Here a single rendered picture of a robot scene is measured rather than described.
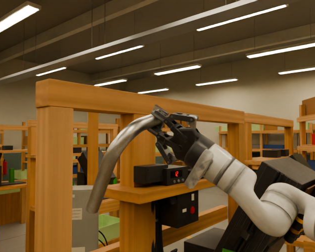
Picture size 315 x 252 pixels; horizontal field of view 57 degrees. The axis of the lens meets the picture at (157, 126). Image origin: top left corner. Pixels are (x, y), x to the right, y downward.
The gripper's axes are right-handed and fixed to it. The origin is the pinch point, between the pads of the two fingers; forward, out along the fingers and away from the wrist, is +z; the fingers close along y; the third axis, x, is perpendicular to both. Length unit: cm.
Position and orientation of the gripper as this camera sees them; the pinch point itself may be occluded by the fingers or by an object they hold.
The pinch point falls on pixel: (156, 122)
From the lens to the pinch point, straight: 67.7
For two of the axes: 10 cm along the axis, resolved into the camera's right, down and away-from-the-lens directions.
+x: -5.1, 1.9, -8.4
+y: 3.9, -8.1, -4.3
